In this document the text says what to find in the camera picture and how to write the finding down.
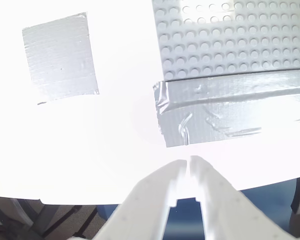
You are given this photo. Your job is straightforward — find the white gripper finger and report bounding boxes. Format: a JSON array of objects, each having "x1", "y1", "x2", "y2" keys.
[
  {"x1": 189, "y1": 154, "x2": 295, "y2": 240},
  {"x1": 94, "y1": 159, "x2": 188, "y2": 240}
]

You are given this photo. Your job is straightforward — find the black metal frame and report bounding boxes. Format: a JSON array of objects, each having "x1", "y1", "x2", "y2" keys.
[{"x1": 32, "y1": 204, "x2": 98, "y2": 240}]

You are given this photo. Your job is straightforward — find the silver duct tape strip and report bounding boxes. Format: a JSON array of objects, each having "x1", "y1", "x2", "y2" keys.
[{"x1": 152, "y1": 69, "x2": 300, "y2": 148}]

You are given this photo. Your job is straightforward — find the gray lego baseplate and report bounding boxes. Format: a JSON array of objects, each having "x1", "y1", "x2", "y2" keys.
[{"x1": 151, "y1": 0, "x2": 300, "y2": 82}]

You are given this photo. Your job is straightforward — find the silver duct tape square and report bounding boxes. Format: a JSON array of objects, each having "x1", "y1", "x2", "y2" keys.
[{"x1": 21, "y1": 11, "x2": 100, "y2": 105}]

